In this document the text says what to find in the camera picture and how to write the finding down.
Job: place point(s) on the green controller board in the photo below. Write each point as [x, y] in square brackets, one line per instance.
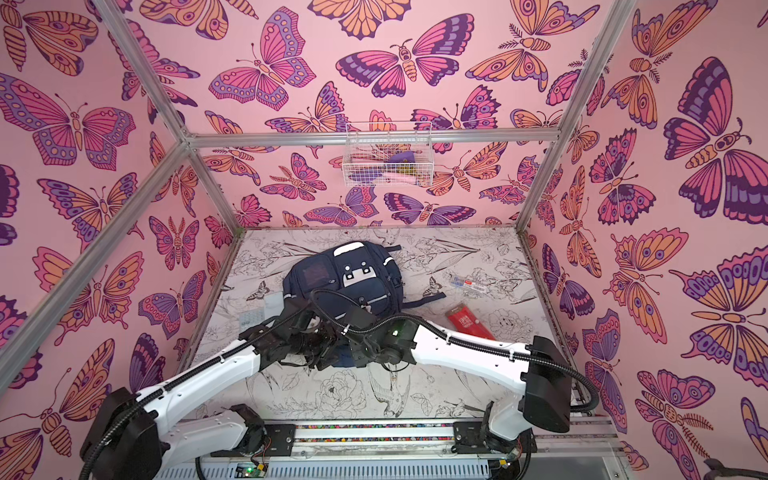
[250, 470]

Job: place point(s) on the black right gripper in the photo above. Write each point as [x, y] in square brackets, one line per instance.
[352, 346]

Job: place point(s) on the white rectangular eraser case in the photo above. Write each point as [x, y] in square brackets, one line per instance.
[273, 305]

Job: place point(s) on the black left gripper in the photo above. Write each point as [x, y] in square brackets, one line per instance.
[329, 343]

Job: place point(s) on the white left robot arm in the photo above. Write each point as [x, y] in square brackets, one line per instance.
[137, 435]

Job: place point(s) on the white wire wall basket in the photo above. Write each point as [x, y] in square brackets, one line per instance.
[389, 153]

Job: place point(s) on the clear pen with red cap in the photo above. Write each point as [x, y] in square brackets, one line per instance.
[469, 285]

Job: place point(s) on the red booklet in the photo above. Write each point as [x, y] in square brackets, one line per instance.
[464, 321]

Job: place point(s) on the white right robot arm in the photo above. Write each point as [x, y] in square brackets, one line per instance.
[543, 390]

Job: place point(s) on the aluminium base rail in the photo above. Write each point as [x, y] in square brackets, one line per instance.
[418, 449]

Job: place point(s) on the navy blue student backpack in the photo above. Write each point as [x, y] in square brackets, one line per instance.
[359, 274]

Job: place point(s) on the grey pocket calculator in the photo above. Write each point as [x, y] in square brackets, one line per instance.
[251, 318]

